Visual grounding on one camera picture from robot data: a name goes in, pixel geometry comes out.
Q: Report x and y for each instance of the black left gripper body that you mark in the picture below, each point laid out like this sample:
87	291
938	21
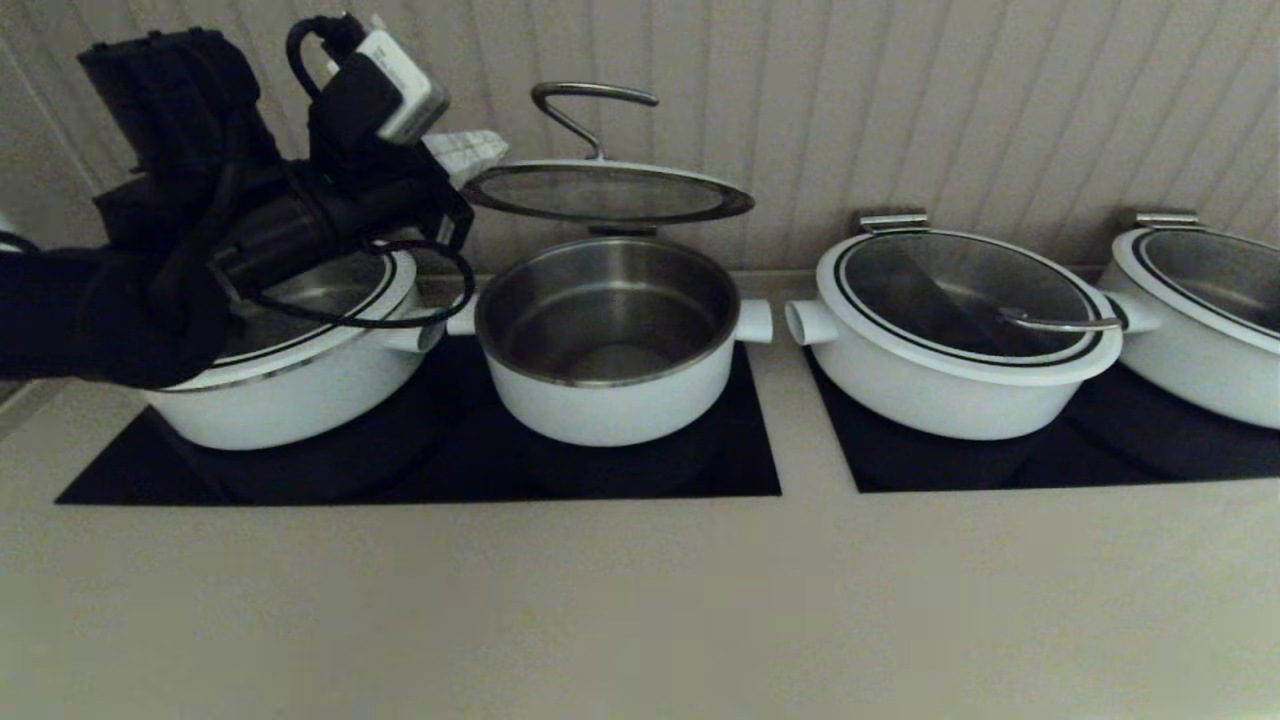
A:
330	225

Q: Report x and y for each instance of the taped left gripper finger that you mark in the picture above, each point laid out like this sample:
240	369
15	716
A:
465	170
465	145

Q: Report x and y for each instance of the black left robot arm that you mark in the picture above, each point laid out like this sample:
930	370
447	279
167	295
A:
120	250

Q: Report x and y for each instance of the white round pot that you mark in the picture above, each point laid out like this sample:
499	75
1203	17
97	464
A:
1190	385
300	400
930	405
620	400

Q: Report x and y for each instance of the black glass cooktop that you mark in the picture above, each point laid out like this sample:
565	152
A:
480	470
1100	455

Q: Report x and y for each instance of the white pole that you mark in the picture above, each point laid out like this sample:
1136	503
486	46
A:
8	230

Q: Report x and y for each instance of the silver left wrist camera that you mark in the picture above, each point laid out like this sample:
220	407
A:
395	85

